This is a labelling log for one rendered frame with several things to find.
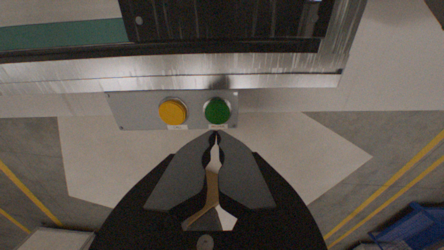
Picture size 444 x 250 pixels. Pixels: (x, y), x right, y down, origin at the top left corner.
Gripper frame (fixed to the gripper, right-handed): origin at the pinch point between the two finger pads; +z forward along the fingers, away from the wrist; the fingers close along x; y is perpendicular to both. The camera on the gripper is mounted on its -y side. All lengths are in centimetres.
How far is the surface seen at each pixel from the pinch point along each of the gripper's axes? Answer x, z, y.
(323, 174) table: 35.7, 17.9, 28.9
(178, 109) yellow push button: -5.9, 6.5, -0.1
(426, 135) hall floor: 254, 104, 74
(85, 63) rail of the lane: -18.1, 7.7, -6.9
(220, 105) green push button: 0.5, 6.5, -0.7
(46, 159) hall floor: -232, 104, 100
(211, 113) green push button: -0.9, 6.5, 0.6
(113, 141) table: -30.7, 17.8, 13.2
